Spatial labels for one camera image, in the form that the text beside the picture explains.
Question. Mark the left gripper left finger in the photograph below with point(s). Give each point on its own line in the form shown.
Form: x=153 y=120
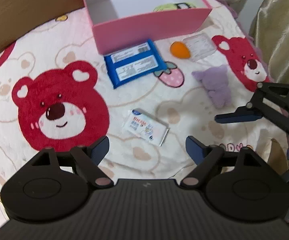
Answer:
x=87 y=159

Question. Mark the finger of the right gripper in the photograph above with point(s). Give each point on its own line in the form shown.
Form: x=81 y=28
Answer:
x=242 y=114

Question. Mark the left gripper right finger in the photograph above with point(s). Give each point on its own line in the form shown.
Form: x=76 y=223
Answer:
x=208 y=160

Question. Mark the purple plush toy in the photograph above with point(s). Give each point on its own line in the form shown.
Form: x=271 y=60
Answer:
x=215 y=82

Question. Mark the white tissue pack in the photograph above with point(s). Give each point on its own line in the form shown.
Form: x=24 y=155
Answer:
x=145 y=127

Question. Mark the clear plastic floss box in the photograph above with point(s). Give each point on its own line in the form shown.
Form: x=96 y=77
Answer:
x=200 y=46

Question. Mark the orange makeup sponge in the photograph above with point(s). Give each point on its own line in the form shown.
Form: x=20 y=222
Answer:
x=180 y=50

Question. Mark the blue wet wipes pack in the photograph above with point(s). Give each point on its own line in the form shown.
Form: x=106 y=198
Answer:
x=129 y=64

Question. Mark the green yarn ball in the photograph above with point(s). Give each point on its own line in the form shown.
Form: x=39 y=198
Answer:
x=174 y=6

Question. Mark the gold satin curtain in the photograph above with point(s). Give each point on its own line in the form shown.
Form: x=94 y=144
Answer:
x=271 y=33

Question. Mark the pink cardboard box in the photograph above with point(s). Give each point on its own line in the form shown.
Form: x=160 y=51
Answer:
x=118 y=24

